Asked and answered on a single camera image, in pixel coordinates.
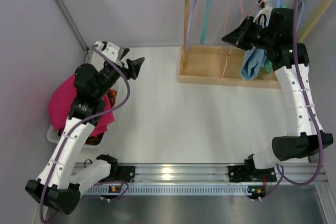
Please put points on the wooden clothes rack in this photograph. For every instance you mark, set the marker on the wooden clothes rack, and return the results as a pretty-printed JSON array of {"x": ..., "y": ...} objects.
[{"x": 216, "y": 65}]

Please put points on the teal plastic hanger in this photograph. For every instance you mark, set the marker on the teal plastic hanger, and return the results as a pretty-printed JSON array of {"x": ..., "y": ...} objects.
[{"x": 204, "y": 24}]

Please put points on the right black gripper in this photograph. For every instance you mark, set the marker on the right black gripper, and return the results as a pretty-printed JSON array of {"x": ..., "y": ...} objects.
[{"x": 248, "y": 35}]

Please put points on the perforated grey cable duct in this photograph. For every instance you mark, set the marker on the perforated grey cable duct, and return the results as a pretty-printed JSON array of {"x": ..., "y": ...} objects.
[{"x": 170, "y": 190}]

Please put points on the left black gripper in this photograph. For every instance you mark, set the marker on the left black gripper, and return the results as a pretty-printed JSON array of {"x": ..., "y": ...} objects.
[{"x": 128, "y": 69}]

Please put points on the aluminium mounting rail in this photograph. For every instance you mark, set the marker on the aluminium mounting rail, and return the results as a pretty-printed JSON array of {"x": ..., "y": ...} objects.
[{"x": 225, "y": 173}]

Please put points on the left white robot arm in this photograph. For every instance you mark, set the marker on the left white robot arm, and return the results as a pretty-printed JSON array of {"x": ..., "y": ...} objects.
[{"x": 56, "y": 187}]

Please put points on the magenta trousers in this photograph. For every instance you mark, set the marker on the magenta trousers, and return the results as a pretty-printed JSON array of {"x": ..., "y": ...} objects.
[{"x": 60, "y": 104}]

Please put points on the green white garment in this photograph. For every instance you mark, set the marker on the green white garment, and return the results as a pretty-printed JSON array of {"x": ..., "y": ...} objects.
[{"x": 267, "y": 66}]

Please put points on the white plastic laundry basket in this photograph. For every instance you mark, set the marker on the white plastic laundry basket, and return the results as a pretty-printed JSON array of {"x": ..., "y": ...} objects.
[{"x": 83, "y": 117}]

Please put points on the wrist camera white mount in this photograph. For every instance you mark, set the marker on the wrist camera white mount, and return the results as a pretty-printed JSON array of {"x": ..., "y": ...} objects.
[
  {"x": 111, "y": 51},
  {"x": 263, "y": 16}
]

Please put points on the light blue trousers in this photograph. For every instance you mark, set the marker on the light blue trousers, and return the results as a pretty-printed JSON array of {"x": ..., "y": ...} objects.
[{"x": 253, "y": 60}]

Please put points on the lilac plastic hanger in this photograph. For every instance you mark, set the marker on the lilac plastic hanger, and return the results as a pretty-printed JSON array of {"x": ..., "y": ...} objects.
[{"x": 190, "y": 17}]

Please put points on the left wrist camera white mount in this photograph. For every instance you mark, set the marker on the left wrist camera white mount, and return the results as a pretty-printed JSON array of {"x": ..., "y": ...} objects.
[{"x": 111, "y": 51}]

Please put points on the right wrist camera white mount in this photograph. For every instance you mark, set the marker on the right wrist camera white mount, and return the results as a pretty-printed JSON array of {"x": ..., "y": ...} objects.
[{"x": 263, "y": 16}]

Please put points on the orange patterned garment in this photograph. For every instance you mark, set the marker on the orange patterned garment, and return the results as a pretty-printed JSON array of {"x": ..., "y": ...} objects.
[{"x": 96, "y": 136}]

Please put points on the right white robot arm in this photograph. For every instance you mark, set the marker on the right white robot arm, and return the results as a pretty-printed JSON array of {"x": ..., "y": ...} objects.
[{"x": 290, "y": 62}]

